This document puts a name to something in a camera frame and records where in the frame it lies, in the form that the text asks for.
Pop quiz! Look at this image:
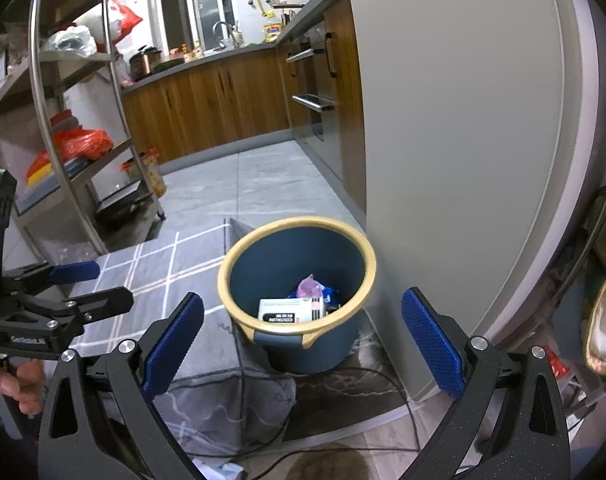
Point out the red white plastic bag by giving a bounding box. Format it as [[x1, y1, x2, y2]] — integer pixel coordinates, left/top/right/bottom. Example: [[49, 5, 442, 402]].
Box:
[[105, 0, 144, 46]]

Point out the grey kitchen countertop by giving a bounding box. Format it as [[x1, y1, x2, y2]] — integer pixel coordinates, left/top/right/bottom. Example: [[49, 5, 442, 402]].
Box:
[[120, 0, 351, 93]]

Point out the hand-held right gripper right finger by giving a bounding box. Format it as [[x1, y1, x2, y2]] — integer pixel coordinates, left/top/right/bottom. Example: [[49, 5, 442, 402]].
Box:
[[400, 287, 571, 480]]

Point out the grey refrigerator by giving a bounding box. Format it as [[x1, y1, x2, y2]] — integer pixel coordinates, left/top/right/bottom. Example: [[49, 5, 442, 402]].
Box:
[[343, 0, 606, 401]]

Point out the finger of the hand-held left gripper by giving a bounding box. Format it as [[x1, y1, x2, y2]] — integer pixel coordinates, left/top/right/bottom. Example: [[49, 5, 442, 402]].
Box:
[[15, 287, 134, 328], [3, 261, 101, 293]]

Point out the white green medicine box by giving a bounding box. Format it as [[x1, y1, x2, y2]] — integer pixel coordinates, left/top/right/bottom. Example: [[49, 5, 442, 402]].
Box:
[[257, 297, 329, 325]]

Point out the beige fabric bag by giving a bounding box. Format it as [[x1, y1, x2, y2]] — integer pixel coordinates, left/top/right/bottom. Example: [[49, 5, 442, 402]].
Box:
[[583, 255, 606, 376]]

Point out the person's left hand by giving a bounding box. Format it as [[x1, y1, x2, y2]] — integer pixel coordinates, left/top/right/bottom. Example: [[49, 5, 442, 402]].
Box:
[[0, 355, 48, 417]]

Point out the yellow oil bottle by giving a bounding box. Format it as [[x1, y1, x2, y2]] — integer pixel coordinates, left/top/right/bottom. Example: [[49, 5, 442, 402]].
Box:
[[263, 10, 284, 43]]

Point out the blue bin with yellow rim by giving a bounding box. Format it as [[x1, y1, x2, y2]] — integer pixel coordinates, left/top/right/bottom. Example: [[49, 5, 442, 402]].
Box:
[[218, 216, 378, 375]]

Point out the white wet wipe pack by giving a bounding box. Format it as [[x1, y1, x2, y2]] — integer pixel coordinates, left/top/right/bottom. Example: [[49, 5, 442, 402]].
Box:
[[193, 457, 244, 480]]

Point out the grey blue tray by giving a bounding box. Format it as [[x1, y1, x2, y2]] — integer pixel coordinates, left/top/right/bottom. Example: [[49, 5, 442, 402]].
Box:
[[15, 157, 91, 216]]

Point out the metal shelf rack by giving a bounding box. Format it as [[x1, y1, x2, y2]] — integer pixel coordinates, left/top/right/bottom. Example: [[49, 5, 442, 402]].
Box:
[[0, 0, 166, 261]]

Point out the purple plastic bag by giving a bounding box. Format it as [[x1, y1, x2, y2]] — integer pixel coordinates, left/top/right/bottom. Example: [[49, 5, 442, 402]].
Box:
[[295, 274, 326, 301]]

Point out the grey checked rug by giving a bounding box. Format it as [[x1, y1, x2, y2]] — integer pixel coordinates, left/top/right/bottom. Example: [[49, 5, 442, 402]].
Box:
[[68, 217, 299, 456]]

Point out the orange plastic bag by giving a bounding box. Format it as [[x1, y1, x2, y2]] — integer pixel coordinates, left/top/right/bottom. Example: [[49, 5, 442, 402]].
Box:
[[53, 127, 114, 161]]

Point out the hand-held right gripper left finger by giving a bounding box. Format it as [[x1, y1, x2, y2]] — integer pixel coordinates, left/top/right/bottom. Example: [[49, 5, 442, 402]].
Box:
[[38, 292, 206, 480]]

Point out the grey white plastic bag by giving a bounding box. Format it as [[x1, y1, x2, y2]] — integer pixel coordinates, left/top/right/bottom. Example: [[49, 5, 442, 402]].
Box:
[[43, 25, 98, 58]]

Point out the red packet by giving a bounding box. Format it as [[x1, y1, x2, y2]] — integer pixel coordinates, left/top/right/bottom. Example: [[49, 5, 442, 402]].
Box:
[[548, 345, 573, 381]]

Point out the kitchen window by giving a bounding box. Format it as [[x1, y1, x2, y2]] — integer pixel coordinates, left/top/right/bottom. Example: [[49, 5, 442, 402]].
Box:
[[155, 0, 236, 51]]

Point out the wooden kitchen cabinet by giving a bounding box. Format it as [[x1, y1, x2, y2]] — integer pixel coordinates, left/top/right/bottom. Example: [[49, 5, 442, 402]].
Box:
[[120, 47, 291, 166], [323, 7, 369, 216]]

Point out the clear bag of snacks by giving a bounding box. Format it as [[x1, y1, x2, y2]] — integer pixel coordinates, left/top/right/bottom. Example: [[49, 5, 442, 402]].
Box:
[[122, 149, 167, 197]]

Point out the dark cooking pot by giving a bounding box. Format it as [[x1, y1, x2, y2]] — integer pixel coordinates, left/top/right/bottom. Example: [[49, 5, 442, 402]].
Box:
[[129, 45, 163, 81]]

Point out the red lidded container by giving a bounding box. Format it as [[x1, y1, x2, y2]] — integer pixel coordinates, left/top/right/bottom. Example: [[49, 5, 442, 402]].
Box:
[[50, 110, 78, 131]]

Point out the steel built-in oven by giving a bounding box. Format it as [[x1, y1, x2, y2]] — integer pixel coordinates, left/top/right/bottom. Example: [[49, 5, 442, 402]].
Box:
[[285, 22, 336, 143]]

